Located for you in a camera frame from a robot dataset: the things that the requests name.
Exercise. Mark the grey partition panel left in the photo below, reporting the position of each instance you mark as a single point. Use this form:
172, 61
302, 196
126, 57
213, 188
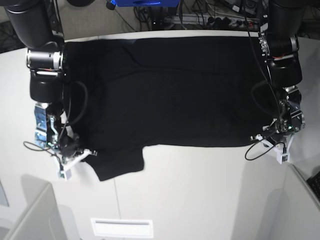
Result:
40, 220

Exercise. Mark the grey partition panel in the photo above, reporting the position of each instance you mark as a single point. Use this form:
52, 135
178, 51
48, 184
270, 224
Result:
301, 210
40, 220

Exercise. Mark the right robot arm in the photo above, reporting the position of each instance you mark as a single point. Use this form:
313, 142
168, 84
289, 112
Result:
44, 58

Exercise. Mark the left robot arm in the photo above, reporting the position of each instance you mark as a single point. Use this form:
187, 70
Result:
280, 45

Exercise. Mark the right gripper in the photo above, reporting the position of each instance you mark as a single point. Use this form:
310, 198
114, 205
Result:
69, 147

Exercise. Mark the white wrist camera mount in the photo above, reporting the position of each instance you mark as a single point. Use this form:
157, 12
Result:
65, 164
282, 156

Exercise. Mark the black T-shirt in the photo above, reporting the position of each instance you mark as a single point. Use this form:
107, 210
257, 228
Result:
184, 91

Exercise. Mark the grey partition panel right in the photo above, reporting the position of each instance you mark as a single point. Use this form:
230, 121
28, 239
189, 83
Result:
301, 210

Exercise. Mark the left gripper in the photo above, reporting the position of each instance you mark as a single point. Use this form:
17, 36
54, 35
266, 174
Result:
278, 137

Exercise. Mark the white table slot plate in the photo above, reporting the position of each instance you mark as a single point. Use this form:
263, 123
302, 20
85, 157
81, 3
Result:
122, 228

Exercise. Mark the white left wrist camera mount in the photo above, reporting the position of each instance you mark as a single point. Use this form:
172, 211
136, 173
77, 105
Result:
282, 156

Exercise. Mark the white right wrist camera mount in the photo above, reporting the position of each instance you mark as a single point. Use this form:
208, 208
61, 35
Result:
65, 164

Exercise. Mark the white power strip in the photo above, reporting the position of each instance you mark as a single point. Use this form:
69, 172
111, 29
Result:
216, 22

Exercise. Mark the blue box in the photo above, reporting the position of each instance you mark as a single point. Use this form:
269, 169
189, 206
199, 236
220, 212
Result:
144, 3

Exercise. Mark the black keyboard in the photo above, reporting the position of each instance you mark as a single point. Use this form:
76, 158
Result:
314, 183

